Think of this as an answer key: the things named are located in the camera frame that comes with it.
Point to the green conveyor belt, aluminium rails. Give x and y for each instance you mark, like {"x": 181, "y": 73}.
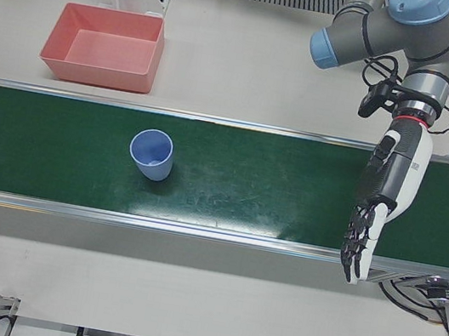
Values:
{"x": 248, "y": 180}

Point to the blue plastic cup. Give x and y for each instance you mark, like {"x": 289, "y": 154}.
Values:
{"x": 153, "y": 158}

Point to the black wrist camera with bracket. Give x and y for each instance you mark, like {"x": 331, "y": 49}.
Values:
{"x": 376, "y": 98}

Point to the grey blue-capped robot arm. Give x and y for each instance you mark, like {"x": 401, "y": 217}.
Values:
{"x": 386, "y": 27}

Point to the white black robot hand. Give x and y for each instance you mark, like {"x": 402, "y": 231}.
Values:
{"x": 405, "y": 172}

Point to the pink plastic box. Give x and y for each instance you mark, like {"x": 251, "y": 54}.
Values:
{"x": 101, "y": 52}

